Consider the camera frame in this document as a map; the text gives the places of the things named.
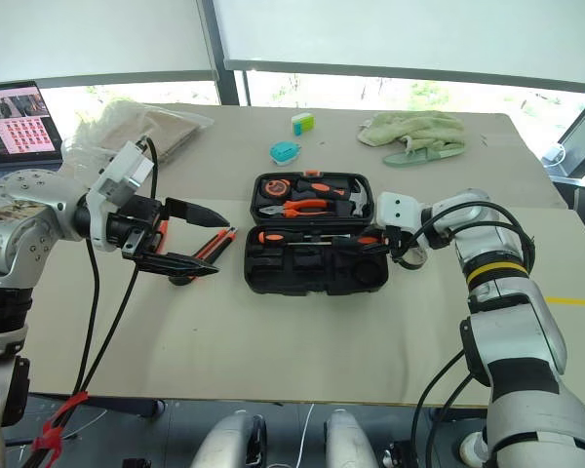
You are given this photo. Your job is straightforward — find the yellow floor tape strip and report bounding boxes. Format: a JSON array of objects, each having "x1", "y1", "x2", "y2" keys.
[{"x1": 545, "y1": 294, "x2": 585, "y2": 309}]

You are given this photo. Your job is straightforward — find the open laptop computer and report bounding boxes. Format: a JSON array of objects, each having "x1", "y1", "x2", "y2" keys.
[{"x1": 0, "y1": 80, "x2": 65, "y2": 197}]

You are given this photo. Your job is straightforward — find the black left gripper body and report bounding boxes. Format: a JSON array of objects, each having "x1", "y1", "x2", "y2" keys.
[{"x1": 106, "y1": 196, "x2": 171, "y2": 262}]

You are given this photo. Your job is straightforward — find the thin white cable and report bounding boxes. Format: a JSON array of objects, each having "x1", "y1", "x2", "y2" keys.
[{"x1": 293, "y1": 402, "x2": 317, "y2": 468}]

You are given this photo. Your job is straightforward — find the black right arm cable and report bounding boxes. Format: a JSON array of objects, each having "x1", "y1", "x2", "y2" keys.
[
  {"x1": 431, "y1": 372, "x2": 475, "y2": 468},
  {"x1": 392, "y1": 221, "x2": 535, "y2": 254},
  {"x1": 421, "y1": 200, "x2": 537, "y2": 274},
  {"x1": 410, "y1": 349, "x2": 468, "y2": 468}
]

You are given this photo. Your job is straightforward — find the red cable tie tape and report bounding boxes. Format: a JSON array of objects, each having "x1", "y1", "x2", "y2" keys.
[{"x1": 31, "y1": 389, "x2": 90, "y2": 467}]

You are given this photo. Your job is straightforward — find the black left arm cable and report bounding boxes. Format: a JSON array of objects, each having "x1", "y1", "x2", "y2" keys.
[
  {"x1": 28, "y1": 137, "x2": 160, "y2": 468},
  {"x1": 72, "y1": 237, "x2": 101, "y2": 396}
]

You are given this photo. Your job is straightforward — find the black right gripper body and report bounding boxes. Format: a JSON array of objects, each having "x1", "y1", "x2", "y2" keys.
[{"x1": 383, "y1": 224, "x2": 408, "y2": 265}]

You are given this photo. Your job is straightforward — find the Phillips screwdriver black orange handle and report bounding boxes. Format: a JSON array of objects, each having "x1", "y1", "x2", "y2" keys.
[{"x1": 292, "y1": 233, "x2": 387, "y2": 249}]

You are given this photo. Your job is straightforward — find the hammer with orange black handle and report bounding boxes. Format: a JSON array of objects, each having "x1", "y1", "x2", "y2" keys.
[{"x1": 294, "y1": 176, "x2": 373, "y2": 216}]

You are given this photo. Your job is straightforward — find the black electrical tape roll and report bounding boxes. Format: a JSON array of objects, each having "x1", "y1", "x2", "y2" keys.
[{"x1": 393, "y1": 245, "x2": 428, "y2": 270}]

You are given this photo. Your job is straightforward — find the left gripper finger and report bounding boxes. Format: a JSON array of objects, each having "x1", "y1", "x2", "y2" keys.
[
  {"x1": 163, "y1": 197, "x2": 233, "y2": 229},
  {"x1": 135, "y1": 251, "x2": 221, "y2": 280}
]

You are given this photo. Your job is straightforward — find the clear plastic bag beige contents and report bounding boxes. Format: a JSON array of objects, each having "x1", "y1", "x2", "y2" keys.
[{"x1": 60, "y1": 98, "x2": 216, "y2": 170}]

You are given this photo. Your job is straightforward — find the orange electrical tester pen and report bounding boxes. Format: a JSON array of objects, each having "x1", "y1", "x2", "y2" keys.
[{"x1": 154, "y1": 219, "x2": 197, "y2": 288}]

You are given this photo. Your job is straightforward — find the pliers with orange handles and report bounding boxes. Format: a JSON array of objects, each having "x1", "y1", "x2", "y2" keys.
[{"x1": 258, "y1": 197, "x2": 338, "y2": 219}]

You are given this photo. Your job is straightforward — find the white roller blind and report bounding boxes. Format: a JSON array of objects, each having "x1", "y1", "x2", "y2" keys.
[
  {"x1": 213, "y1": 0, "x2": 585, "y2": 95},
  {"x1": 0, "y1": 0, "x2": 219, "y2": 90}
]

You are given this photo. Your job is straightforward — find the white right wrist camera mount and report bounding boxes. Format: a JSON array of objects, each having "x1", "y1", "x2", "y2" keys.
[{"x1": 374, "y1": 191, "x2": 426, "y2": 236}]

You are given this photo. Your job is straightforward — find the black plastic tool case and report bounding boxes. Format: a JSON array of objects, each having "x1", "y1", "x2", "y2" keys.
[{"x1": 243, "y1": 170, "x2": 390, "y2": 296}]

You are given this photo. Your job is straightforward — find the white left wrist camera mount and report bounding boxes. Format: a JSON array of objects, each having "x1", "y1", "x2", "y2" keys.
[{"x1": 85, "y1": 140, "x2": 156, "y2": 254}]

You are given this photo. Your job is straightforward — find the silver rounded robot shell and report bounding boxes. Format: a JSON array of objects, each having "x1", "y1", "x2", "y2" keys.
[
  {"x1": 189, "y1": 410, "x2": 269, "y2": 468},
  {"x1": 324, "y1": 409, "x2": 382, "y2": 468}
]

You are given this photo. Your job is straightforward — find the black orange tape measure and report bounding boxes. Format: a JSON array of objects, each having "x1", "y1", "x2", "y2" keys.
[{"x1": 262, "y1": 178, "x2": 291, "y2": 199}]

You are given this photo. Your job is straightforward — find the teal round tape measure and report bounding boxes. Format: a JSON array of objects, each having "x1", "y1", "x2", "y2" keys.
[{"x1": 268, "y1": 140, "x2": 304, "y2": 168}]

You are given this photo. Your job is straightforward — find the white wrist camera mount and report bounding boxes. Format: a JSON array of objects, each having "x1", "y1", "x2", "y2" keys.
[
  {"x1": 374, "y1": 191, "x2": 426, "y2": 236},
  {"x1": 85, "y1": 140, "x2": 156, "y2": 254}
]

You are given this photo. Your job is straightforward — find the dark window frame post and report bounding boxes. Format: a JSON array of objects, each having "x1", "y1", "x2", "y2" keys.
[{"x1": 196, "y1": 0, "x2": 241, "y2": 106}]

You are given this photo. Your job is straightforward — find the small white desk device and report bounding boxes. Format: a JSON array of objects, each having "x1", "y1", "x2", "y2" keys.
[{"x1": 542, "y1": 141, "x2": 569, "y2": 172}]

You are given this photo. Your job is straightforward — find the small green white box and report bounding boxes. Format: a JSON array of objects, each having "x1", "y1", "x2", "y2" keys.
[{"x1": 291, "y1": 112, "x2": 318, "y2": 136}]

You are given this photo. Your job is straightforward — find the pale green plastic slipper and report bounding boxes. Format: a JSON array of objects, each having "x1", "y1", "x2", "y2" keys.
[{"x1": 381, "y1": 142, "x2": 467, "y2": 169}]

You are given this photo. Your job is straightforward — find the pale green towel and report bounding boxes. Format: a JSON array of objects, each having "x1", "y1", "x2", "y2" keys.
[{"x1": 356, "y1": 110, "x2": 467, "y2": 150}]

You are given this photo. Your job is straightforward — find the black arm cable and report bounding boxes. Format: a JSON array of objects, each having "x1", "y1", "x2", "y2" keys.
[
  {"x1": 410, "y1": 349, "x2": 468, "y2": 468},
  {"x1": 421, "y1": 200, "x2": 537, "y2": 274},
  {"x1": 431, "y1": 372, "x2": 475, "y2": 468},
  {"x1": 28, "y1": 137, "x2": 160, "y2": 468},
  {"x1": 392, "y1": 221, "x2": 535, "y2": 254},
  {"x1": 72, "y1": 237, "x2": 101, "y2": 396}
]

